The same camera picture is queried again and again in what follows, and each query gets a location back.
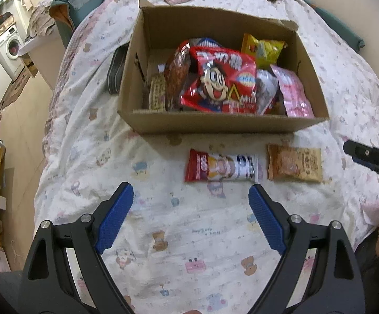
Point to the patterned floor rug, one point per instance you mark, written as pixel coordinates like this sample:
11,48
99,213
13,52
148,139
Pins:
14,86

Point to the blue white snack packet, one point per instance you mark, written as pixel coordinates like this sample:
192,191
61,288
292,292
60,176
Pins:
209,43

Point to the red cartoon candy bag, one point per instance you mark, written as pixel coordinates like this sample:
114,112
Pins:
222,85

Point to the white plastic bin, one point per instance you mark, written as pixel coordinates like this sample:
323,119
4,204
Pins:
39,52

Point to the red white cartoon cake packet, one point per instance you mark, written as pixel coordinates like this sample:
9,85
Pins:
220,168

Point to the small brown cardboard box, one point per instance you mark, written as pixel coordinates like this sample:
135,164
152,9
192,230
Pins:
29,65

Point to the teal padded bed rail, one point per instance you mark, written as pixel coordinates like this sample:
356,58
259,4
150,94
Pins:
75,6
340,26

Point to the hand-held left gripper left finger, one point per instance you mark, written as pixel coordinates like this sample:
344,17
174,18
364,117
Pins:
112,219

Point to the beige crumpled cloth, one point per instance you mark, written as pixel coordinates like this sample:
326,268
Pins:
42,19

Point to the dark striped cloth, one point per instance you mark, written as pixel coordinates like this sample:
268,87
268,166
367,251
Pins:
116,72

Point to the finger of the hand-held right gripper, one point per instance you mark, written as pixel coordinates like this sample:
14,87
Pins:
364,153

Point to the pink snack packet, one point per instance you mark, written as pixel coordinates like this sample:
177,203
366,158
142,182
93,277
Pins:
292,95

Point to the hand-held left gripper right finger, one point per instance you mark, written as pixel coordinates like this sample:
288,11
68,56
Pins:
268,219

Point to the white washing machine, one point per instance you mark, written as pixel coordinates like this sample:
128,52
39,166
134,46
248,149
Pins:
8,47

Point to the beige checkered snack packet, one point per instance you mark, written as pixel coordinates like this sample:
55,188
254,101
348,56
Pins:
156,93

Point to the yellow chip bag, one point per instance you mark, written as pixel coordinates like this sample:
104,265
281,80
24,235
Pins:
263,49

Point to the orange brown snack packet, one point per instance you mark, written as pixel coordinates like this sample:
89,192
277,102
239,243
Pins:
294,166

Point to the grey print packet red edge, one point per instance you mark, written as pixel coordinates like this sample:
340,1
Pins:
267,88

